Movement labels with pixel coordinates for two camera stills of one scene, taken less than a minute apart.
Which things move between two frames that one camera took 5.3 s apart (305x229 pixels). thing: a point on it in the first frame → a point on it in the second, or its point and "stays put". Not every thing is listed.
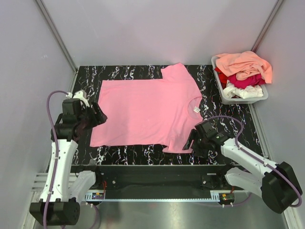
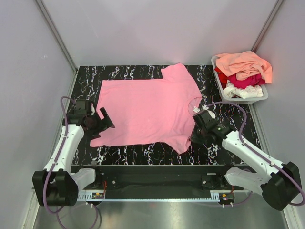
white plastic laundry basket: x=237 y=100 stays put
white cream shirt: x=250 y=91 stays put
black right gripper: x=192 y=136 → x=195 y=139
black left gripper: x=98 y=118 → x=106 y=121
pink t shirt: x=162 y=112 stays put
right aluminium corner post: x=262 y=35 stays put
